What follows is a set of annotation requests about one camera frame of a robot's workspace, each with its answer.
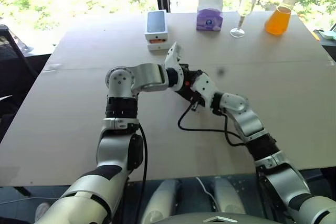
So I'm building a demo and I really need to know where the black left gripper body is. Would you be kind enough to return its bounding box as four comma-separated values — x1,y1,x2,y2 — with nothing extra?
175,63,194,103

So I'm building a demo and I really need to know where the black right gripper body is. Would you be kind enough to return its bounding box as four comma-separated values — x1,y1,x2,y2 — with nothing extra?
189,90,208,112

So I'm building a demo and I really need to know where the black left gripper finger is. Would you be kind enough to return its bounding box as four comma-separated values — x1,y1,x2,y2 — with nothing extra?
188,69,203,85

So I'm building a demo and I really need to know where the small white box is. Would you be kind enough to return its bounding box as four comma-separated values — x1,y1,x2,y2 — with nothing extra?
147,38,169,53

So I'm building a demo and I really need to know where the purple tissue box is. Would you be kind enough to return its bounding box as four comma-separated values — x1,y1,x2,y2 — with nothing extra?
196,0,224,32

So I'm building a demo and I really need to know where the white phone box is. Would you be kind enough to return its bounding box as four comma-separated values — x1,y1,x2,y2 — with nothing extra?
143,9,169,42

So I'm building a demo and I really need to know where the clear champagne glass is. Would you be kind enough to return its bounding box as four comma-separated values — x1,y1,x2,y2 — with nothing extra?
229,0,259,38

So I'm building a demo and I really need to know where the silver rounded shell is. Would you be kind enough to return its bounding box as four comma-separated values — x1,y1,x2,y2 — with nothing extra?
141,178,182,224
213,178,247,215

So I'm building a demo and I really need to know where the flask with orange liquid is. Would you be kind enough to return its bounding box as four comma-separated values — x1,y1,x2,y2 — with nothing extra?
264,0,300,36

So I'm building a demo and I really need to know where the grey robot torso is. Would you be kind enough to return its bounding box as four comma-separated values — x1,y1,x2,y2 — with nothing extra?
156,209,266,224

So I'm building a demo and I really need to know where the black mesh chair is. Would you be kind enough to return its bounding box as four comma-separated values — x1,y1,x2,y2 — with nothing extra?
0,24,53,143

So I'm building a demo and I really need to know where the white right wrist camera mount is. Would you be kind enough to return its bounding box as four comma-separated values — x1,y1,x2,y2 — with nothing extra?
191,73,219,107

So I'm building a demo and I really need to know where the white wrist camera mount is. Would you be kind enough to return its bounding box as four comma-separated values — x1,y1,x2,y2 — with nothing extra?
191,73,219,107
164,41,185,92

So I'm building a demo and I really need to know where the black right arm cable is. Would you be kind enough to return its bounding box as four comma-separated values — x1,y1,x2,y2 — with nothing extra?
177,103,249,147

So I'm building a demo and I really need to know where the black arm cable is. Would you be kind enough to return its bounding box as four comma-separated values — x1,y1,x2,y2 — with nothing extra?
132,123,148,224
177,103,249,147

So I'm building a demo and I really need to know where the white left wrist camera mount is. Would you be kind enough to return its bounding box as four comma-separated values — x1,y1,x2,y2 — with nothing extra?
164,41,185,92

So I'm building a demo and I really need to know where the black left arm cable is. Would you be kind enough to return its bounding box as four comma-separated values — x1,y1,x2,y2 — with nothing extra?
132,123,148,224

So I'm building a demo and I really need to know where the thin white cable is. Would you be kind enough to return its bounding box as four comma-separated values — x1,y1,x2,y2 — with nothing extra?
196,176,222,212

